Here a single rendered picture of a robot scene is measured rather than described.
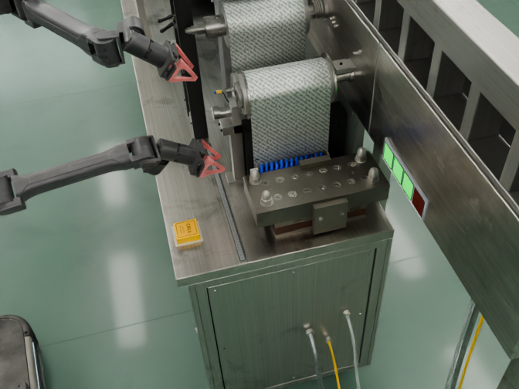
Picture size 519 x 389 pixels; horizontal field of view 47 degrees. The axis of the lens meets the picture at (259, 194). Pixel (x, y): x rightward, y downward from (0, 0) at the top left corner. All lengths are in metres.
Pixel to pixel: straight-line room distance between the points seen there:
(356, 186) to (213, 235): 0.45
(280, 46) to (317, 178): 0.43
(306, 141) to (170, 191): 0.47
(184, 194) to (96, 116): 2.04
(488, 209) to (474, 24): 0.35
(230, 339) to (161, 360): 0.66
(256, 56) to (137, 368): 1.41
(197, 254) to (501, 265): 0.87
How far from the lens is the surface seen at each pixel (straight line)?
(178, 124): 2.20
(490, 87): 1.15
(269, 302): 1.90
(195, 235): 1.76
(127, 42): 1.57
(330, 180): 1.75
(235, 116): 1.76
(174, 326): 2.70
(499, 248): 1.23
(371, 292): 2.03
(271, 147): 1.77
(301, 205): 1.68
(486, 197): 1.22
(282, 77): 1.67
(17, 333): 2.58
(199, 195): 1.91
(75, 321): 2.83
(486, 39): 1.19
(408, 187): 1.53
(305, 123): 1.75
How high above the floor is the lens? 2.23
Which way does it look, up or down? 45 degrees down
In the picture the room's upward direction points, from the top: 3 degrees counter-clockwise
